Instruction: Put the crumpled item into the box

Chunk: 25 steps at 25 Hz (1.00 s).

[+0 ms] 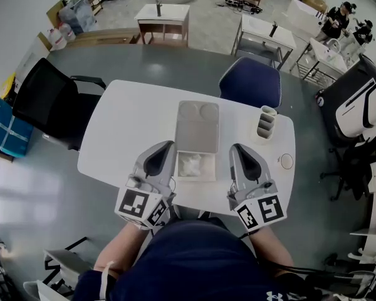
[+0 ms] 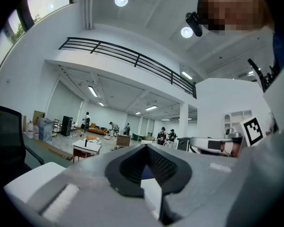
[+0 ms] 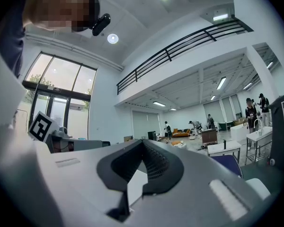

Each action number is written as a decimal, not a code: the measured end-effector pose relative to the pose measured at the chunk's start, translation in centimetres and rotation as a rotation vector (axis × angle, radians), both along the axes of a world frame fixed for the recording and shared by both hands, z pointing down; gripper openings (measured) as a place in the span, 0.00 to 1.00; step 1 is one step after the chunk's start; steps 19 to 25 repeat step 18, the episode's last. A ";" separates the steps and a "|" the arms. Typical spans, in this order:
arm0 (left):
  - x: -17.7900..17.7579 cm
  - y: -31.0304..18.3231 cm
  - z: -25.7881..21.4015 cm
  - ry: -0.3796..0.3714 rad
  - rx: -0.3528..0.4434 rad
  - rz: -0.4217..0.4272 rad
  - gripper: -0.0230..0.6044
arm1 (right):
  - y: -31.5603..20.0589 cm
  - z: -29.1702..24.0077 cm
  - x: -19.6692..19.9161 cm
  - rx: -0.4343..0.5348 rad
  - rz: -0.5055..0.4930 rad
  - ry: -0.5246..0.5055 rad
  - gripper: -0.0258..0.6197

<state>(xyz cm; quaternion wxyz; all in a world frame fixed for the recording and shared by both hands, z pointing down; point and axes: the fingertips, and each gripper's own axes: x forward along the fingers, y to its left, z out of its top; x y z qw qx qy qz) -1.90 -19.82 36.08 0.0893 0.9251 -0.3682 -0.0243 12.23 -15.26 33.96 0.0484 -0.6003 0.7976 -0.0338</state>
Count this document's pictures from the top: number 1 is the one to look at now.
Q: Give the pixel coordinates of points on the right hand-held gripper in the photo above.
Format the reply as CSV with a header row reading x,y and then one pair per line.
x,y
244,187

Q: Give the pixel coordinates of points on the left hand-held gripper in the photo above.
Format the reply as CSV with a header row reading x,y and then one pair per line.
x,y
158,174

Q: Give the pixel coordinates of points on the beige desktop drawer organizer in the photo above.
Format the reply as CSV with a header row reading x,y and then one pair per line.
x,y
197,130

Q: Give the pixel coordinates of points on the person's right forearm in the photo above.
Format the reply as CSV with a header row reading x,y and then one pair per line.
x,y
272,246

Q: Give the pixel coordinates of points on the person's left forearm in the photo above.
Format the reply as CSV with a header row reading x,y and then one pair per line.
x,y
122,249

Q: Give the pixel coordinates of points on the white compartment desk organizer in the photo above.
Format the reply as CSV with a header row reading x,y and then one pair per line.
x,y
263,130

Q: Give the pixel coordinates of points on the person's navy clothing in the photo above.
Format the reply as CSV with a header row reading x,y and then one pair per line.
x,y
191,262

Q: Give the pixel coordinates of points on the navy blue chair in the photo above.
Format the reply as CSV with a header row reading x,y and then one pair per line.
x,y
250,83

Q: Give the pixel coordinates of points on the black and white office chair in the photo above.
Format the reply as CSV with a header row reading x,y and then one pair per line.
x,y
354,111

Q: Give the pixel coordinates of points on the black mesh office chair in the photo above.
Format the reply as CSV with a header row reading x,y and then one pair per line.
x,y
47,99

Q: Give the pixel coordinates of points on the white basin table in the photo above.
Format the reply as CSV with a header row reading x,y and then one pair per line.
x,y
327,53

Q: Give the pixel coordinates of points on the teal wrapped package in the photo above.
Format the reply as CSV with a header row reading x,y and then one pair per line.
x,y
6,130

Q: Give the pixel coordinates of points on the black faucet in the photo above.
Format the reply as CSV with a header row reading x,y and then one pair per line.
x,y
158,9
273,30

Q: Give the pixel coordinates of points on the white wooden sink cabinet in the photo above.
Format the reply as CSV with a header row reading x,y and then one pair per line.
x,y
163,14

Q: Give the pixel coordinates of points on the clear water jugs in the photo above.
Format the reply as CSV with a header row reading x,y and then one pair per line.
x,y
61,36

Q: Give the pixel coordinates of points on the yellow bin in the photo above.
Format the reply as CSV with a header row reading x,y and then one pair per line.
x,y
8,85

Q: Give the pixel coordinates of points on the plastic wrapped bundle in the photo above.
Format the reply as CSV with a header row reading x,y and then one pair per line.
x,y
78,14

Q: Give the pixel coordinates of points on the grey chair with black frame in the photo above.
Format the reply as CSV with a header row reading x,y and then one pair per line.
x,y
65,259

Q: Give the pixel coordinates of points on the white metal-frame sink table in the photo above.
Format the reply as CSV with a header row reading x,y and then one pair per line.
x,y
263,31

